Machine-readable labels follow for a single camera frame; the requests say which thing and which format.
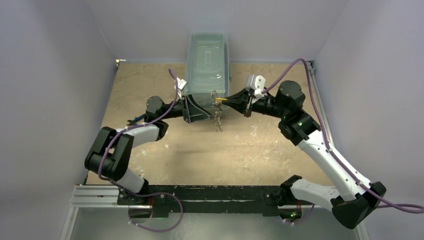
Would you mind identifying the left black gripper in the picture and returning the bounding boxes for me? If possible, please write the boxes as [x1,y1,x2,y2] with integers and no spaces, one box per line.
[160,94,211,124]

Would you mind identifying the yellow key tag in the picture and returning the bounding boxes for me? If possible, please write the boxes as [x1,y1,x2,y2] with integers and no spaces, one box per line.
[215,97,228,103]

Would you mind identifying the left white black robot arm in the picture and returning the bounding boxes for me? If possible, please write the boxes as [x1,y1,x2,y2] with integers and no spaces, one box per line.
[84,95,212,205]

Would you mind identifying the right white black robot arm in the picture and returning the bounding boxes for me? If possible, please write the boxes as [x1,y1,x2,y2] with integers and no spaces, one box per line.
[222,80,387,230]

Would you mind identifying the clear plastic storage box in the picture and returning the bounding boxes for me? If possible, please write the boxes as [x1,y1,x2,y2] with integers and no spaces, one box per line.
[184,33,231,109]

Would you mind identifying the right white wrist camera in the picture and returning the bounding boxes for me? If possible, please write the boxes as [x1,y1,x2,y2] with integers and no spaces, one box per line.
[245,74,266,99]

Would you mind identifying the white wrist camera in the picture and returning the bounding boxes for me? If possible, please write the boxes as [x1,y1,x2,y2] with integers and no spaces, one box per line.
[175,77,187,100]
[245,74,266,99]

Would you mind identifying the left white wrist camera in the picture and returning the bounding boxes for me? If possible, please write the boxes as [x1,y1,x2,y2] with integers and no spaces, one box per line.
[175,77,187,100]

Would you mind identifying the blue handled pliers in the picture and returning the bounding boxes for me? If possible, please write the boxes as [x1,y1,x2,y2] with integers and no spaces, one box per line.
[127,113,146,126]

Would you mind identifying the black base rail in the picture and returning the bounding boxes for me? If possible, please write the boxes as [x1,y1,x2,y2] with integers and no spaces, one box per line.
[117,185,311,218]

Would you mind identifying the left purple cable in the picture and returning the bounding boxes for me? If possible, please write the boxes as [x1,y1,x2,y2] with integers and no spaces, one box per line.
[97,68,185,233]

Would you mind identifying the purple cable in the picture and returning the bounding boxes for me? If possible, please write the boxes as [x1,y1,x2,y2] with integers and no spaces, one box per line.
[97,68,185,233]
[261,58,424,215]

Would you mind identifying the aluminium frame rail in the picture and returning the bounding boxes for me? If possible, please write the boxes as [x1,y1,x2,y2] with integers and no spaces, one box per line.
[69,185,119,208]

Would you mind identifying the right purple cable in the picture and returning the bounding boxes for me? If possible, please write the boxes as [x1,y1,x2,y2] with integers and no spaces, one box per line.
[261,58,424,215]

